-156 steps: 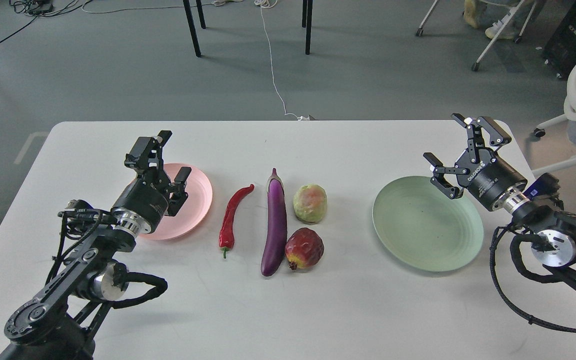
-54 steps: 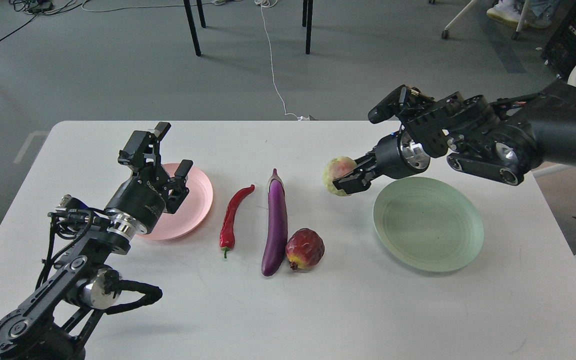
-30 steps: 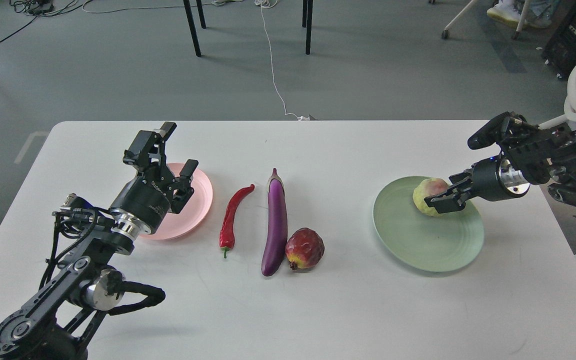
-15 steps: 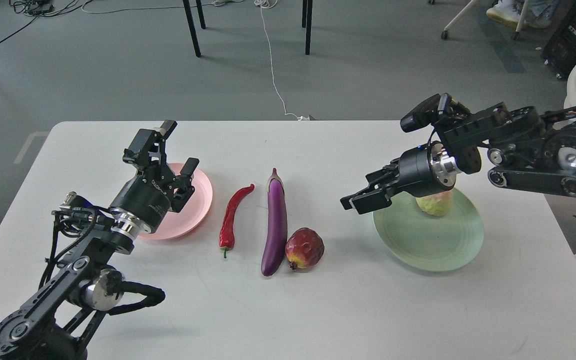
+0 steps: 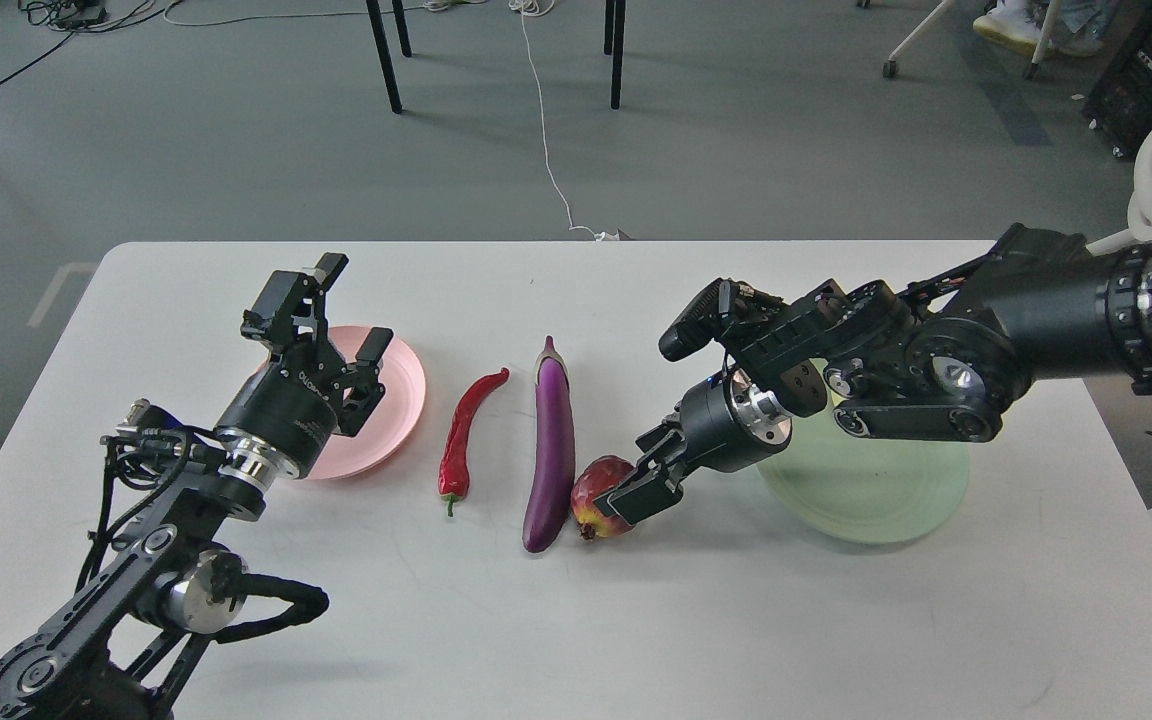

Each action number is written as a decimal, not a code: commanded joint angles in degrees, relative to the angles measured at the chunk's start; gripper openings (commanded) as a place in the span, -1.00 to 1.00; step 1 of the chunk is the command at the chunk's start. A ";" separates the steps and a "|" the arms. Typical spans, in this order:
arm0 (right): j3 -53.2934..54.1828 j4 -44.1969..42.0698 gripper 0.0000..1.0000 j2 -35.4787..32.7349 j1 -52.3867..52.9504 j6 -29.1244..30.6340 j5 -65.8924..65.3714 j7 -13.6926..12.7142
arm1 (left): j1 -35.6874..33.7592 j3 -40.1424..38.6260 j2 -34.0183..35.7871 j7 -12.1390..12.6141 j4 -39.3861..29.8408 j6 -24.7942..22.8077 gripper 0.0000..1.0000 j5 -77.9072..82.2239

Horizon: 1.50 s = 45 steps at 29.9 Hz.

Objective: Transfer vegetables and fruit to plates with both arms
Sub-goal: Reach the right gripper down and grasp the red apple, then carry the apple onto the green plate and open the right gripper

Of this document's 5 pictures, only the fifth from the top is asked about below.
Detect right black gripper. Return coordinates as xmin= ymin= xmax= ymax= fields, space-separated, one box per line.
xmin=596 ymin=376 xmax=794 ymax=526

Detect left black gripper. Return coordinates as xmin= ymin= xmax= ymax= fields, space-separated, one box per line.
xmin=215 ymin=252 xmax=394 ymax=479

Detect red pomegranate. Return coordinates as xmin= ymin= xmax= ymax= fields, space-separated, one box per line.
xmin=570 ymin=455 xmax=634 ymax=541

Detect red chili pepper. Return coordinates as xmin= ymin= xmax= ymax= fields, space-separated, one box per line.
xmin=435 ymin=366 xmax=511 ymax=518

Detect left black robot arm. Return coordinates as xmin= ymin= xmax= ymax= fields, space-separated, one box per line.
xmin=0 ymin=252 xmax=393 ymax=719

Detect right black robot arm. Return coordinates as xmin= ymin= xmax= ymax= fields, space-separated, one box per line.
xmin=593 ymin=223 xmax=1152 ymax=525

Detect purple eggplant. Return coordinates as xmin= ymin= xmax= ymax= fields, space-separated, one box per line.
xmin=522 ymin=336 xmax=576 ymax=553

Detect pink plate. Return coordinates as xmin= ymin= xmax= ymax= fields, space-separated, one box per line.
xmin=305 ymin=336 xmax=426 ymax=480

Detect green plate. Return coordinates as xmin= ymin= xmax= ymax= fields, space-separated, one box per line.
xmin=756 ymin=395 xmax=972 ymax=544

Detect black table legs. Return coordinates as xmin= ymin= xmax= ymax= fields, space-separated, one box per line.
xmin=366 ymin=0 xmax=627 ymax=115

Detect white rolling chair base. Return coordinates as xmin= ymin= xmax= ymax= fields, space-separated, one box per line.
xmin=879 ymin=1 xmax=1064 ymax=82

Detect person's white shoe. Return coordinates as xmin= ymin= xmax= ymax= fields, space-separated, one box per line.
xmin=972 ymin=0 xmax=1105 ymax=58

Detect black equipment case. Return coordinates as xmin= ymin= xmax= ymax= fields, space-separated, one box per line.
xmin=1082 ymin=1 xmax=1152 ymax=160

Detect white cable on floor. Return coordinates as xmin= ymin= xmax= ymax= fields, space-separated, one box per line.
xmin=508 ymin=0 xmax=631 ymax=243

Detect black cables on floor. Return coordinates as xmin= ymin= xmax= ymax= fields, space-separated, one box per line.
xmin=0 ymin=0 xmax=187 ymax=116

